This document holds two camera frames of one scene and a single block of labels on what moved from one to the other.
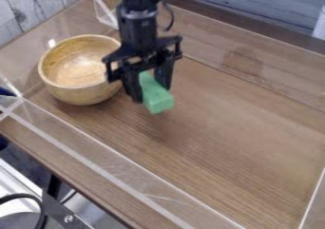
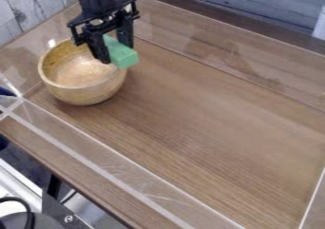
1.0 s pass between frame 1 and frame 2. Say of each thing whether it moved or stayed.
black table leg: stayed
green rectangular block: moved
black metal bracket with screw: stayed
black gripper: moved
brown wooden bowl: stayed
